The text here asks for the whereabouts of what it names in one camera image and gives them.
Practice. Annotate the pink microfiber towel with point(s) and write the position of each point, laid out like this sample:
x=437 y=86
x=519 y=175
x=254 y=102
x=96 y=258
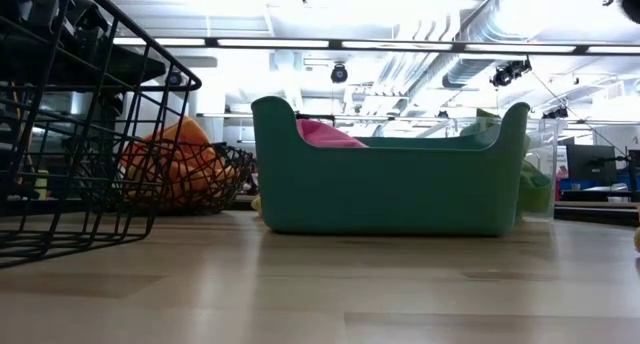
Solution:
x=325 y=135

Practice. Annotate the orange microfiber towel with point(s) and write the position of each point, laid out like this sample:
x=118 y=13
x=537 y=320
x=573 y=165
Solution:
x=185 y=169

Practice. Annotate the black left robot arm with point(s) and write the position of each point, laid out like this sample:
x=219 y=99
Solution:
x=45 y=39

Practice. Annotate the green microfiber towel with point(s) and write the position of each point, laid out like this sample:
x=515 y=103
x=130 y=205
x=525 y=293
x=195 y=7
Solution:
x=532 y=189

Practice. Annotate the clear plastic container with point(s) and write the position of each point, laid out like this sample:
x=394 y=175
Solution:
x=547 y=144

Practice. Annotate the black computer monitor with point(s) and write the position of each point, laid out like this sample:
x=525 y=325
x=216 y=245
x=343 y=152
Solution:
x=591 y=164

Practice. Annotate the background desk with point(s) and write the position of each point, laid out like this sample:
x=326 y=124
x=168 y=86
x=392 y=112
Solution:
x=597 y=211

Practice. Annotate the teal plastic basket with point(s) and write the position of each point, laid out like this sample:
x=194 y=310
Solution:
x=390 y=194

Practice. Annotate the black ceiling-mounted camera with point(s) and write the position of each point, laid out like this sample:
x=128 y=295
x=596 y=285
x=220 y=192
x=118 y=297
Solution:
x=510 y=71

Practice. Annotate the black round hanging camera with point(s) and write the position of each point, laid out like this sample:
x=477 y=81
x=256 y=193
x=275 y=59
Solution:
x=339 y=73
x=174 y=78

